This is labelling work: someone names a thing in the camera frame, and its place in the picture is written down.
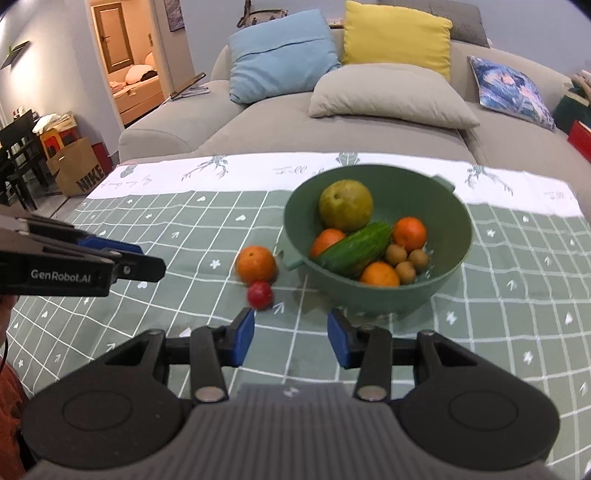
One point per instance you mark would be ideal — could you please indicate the handbag behind sofa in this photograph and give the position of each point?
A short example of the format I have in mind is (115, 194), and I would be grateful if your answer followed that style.
(252, 17)

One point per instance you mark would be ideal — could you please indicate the grey patterned cushion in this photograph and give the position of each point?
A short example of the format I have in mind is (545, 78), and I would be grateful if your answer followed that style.
(467, 20)

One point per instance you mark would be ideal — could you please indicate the wooden door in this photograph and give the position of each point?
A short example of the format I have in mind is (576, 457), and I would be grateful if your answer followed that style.
(113, 37)

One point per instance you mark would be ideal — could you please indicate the dark green bag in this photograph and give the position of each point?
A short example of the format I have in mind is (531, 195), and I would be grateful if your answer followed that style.
(574, 106)

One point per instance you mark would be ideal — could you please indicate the green colander bowl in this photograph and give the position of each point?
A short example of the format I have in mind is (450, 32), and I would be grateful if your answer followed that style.
(397, 193)

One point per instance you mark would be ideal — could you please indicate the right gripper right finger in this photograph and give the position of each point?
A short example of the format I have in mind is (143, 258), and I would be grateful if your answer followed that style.
(453, 404)

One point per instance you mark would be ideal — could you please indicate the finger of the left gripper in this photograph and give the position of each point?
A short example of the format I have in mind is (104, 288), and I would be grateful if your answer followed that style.
(101, 243)
(134, 266)

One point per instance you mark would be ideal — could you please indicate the yellow-green pear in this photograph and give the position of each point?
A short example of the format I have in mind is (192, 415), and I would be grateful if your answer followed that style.
(346, 205)

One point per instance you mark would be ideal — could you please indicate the green cucumber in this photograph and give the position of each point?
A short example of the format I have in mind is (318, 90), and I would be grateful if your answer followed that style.
(349, 257)

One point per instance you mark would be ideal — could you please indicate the orange mandarin top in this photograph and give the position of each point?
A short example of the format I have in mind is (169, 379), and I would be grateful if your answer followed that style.
(255, 263)

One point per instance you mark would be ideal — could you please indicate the small brown kiwi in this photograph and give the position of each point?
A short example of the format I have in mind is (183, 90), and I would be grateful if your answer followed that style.
(406, 272)
(395, 254)
(420, 259)

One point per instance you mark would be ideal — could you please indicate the red box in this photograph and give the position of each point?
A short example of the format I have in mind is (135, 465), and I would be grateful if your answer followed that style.
(580, 138)

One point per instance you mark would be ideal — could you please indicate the yellow cushion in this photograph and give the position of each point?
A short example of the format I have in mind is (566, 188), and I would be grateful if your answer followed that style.
(392, 34)

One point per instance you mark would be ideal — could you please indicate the beige sofa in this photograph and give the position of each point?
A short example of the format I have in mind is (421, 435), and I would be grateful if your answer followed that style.
(211, 124)

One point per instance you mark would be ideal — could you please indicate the wall picture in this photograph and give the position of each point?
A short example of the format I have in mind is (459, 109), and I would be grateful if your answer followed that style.
(173, 15)

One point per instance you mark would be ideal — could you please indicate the black dining chair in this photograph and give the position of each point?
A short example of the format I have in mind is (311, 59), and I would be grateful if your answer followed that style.
(22, 152)

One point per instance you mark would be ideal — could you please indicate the orange mandarin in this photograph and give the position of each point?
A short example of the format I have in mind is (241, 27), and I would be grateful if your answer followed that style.
(255, 263)
(325, 239)
(410, 233)
(380, 274)

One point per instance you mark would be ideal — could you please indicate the brown Nike paper bag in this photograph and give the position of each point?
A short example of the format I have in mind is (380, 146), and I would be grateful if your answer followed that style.
(79, 167)

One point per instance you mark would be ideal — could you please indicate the stuffed toy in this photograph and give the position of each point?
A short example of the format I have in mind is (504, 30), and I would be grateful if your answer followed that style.
(582, 81)

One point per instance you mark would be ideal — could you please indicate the blue floral cushion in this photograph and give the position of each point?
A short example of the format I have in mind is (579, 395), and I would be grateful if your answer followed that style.
(505, 90)

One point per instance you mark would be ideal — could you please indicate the light blue cushion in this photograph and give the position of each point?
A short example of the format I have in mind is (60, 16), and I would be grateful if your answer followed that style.
(281, 57)

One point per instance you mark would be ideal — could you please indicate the red cherry tomato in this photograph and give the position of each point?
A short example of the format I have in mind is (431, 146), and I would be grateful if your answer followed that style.
(260, 295)

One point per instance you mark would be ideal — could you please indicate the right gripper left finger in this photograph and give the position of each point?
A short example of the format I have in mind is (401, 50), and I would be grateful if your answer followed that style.
(133, 400)

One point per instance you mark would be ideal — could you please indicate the beige cushion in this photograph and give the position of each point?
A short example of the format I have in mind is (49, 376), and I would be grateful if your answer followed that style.
(397, 91)

